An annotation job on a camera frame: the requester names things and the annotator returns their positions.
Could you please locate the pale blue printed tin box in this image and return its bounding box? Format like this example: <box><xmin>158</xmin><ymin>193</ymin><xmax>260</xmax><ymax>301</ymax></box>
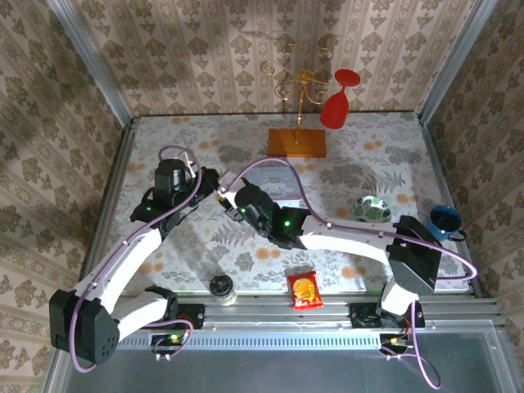
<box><xmin>241</xmin><ymin>161</ymin><xmax>307</xmax><ymax>202</ymax></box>

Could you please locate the glass jar black lid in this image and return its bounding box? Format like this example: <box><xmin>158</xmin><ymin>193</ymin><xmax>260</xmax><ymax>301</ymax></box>
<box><xmin>209</xmin><ymin>273</ymin><xmax>238</xmax><ymax>306</ymax></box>

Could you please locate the red snack packet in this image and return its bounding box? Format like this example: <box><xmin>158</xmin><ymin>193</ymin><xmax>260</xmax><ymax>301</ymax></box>
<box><xmin>286</xmin><ymin>268</ymin><xmax>324</xmax><ymax>310</ymax></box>

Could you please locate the green leaf pattern bowl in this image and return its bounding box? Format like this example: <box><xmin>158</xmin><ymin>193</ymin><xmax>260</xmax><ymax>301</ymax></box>
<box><xmin>352</xmin><ymin>195</ymin><xmax>392</xmax><ymax>224</ymax></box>

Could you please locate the red plastic wine glass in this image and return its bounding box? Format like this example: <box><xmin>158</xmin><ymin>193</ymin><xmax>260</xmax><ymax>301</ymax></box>
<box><xmin>319</xmin><ymin>68</ymin><xmax>362</xmax><ymax>130</ymax></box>

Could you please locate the blue enamel mug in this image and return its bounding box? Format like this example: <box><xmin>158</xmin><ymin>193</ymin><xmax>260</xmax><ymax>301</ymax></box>
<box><xmin>427</xmin><ymin>204</ymin><xmax>468</xmax><ymax>242</ymax></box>

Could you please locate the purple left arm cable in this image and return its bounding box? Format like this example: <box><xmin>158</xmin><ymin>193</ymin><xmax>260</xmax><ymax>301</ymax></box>
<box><xmin>69</xmin><ymin>145</ymin><xmax>204</xmax><ymax>373</ymax></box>

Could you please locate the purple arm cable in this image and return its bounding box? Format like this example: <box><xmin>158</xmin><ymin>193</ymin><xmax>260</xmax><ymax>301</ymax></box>
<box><xmin>69</xmin><ymin>145</ymin><xmax>204</xmax><ymax>373</ymax></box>
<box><xmin>223</xmin><ymin>157</ymin><xmax>480</xmax><ymax>390</ymax></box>

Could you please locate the gold wire stand wooden base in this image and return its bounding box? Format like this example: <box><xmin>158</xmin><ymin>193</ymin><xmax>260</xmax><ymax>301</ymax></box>
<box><xmin>261</xmin><ymin>40</ymin><xmax>333</xmax><ymax>159</ymax></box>

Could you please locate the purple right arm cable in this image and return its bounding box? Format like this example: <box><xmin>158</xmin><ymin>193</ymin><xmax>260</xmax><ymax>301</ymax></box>
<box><xmin>223</xmin><ymin>157</ymin><xmax>480</xmax><ymax>390</ymax></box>

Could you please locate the aluminium mounting rail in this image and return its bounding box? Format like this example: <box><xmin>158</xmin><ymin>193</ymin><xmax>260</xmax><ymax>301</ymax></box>
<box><xmin>61</xmin><ymin>295</ymin><xmax>505</xmax><ymax>329</ymax></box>

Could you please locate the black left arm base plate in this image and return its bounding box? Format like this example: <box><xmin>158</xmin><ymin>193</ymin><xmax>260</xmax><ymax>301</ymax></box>
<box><xmin>163</xmin><ymin>302</ymin><xmax>206</xmax><ymax>331</ymax></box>

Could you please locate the slotted grey cable duct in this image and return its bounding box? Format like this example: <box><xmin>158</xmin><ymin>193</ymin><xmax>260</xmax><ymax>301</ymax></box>
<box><xmin>116</xmin><ymin>330</ymin><xmax>508</xmax><ymax>350</ymax></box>

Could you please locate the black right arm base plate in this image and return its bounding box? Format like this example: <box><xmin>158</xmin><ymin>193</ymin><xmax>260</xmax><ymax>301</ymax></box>
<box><xmin>350</xmin><ymin>302</ymin><xmax>427</xmax><ymax>331</ymax></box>

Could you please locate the aluminium frame post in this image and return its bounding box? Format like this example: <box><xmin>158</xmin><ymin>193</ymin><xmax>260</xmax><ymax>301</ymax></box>
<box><xmin>45</xmin><ymin>0</ymin><xmax>135</xmax><ymax>124</ymax></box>
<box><xmin>417</xmin><ymin>0</ymin><xmax>493</xmax><ymax>120</ymax></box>

